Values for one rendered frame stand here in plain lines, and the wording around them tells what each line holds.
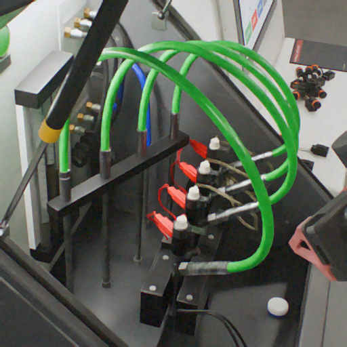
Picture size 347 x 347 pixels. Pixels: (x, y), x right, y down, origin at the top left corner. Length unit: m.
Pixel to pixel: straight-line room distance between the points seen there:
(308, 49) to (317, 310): 0.95
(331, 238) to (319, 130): 0.94
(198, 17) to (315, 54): 0.71
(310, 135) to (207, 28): 0.42
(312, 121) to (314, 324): 0.60
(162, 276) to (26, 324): 0.42
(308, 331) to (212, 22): 0.58
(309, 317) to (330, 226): 0.53
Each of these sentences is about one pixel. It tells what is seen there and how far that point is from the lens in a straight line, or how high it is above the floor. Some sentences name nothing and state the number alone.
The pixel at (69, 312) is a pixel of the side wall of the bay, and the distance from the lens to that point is 0.77.
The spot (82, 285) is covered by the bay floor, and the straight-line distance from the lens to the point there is 1.36.
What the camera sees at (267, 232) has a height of 1.25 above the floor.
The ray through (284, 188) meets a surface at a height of 1.16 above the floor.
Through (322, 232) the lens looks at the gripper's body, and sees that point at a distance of 0.66.
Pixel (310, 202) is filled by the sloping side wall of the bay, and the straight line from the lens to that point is 1.40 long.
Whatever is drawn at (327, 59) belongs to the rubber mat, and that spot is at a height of 0.98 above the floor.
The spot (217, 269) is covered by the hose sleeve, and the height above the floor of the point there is 1.15.
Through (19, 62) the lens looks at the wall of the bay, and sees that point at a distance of 1.07.
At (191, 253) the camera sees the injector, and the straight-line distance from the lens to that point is 1.11.
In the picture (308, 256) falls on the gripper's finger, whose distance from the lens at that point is 0.73.
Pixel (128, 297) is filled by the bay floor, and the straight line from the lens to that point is 1.33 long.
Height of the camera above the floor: 1.81
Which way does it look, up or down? 36 degrees down
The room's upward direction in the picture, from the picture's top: 4 degrees clockwise
